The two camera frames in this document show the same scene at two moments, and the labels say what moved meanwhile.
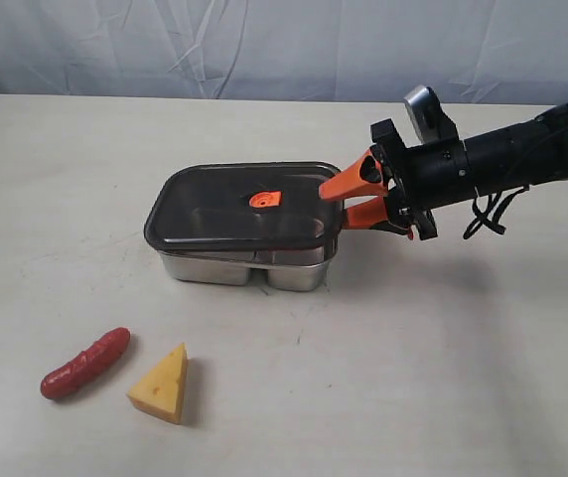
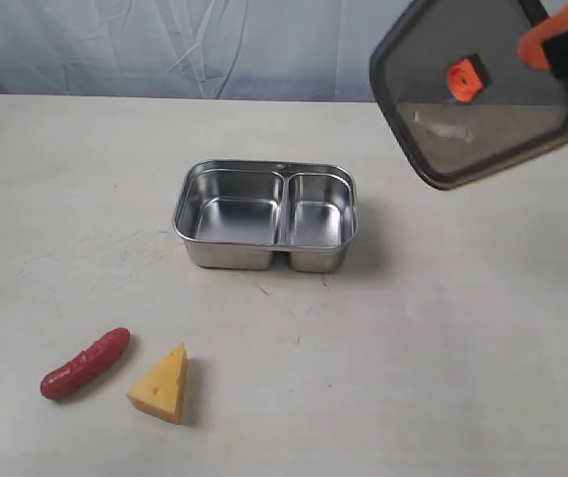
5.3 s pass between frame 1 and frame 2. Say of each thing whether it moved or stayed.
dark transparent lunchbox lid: moved
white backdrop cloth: stayed
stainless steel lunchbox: moved
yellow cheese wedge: stayed
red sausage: stayed
